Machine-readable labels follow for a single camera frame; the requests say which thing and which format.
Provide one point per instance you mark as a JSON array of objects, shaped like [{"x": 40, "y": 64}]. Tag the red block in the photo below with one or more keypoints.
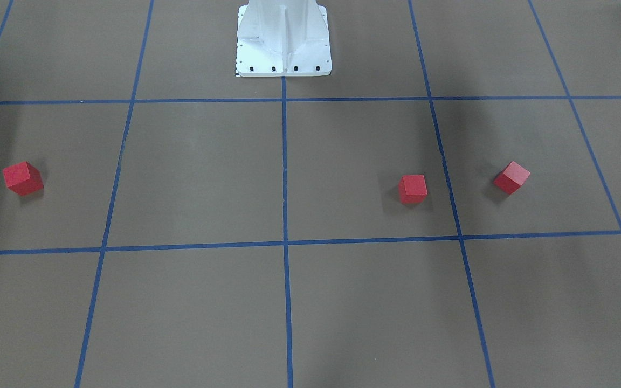
[
  {"x": 412, "y": 189},
  {"x": 511, "y": 178}
]

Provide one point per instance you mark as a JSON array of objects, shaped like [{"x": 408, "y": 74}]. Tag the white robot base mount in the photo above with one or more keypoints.
[{"x": 283, "y": 39}]

